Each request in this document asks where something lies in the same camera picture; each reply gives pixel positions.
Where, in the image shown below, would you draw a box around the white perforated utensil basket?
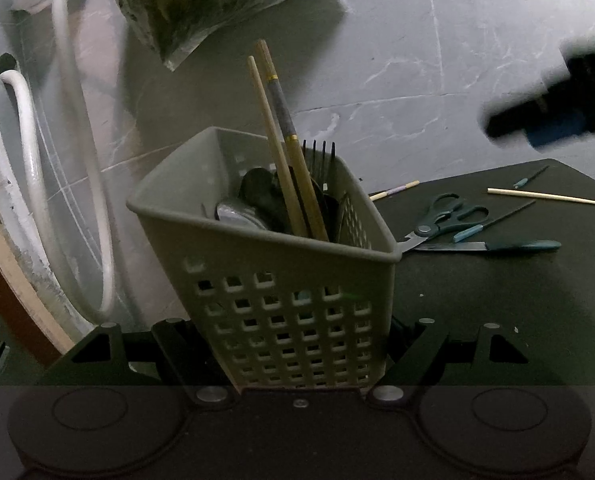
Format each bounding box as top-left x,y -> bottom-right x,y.
127,127 -> 401,389

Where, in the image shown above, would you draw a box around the teal handled thin skewer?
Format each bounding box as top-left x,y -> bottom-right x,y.
513,165 -> 549,190

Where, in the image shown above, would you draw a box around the long bamboo chopstick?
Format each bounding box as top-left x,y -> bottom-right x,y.
486,188 -> 595,206

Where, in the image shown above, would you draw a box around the teal handled black skewer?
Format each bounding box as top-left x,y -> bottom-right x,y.
453,200 -> 536,243

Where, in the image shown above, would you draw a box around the green handled kitchen knife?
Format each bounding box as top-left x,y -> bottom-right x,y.
415,240 -> 562,254

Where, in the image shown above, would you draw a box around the dark green scissors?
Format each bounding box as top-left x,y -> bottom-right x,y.
398,193 -> 489,254

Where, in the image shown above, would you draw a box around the bamboo chopstick pair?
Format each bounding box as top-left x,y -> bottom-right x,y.
247,55 -> 308,237
256,39 -> 329,242

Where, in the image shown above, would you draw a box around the steel spoon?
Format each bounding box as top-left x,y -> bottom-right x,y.
216,197 -> 268,230

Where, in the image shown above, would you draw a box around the purple banded bamboo chopstick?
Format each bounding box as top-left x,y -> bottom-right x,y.
369,180 -> 421,202

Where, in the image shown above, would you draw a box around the large dark spoon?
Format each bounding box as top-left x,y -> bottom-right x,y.
238,167 -> 293,234

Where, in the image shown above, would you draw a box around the black steel fork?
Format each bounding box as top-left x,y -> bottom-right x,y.
302,140 -> 337,194

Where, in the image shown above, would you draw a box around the white hose from wall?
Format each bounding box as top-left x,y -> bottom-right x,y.
0,69 -> 103,323

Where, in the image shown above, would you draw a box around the brown wooden door frame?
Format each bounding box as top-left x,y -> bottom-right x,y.
0,221 -> 75,366

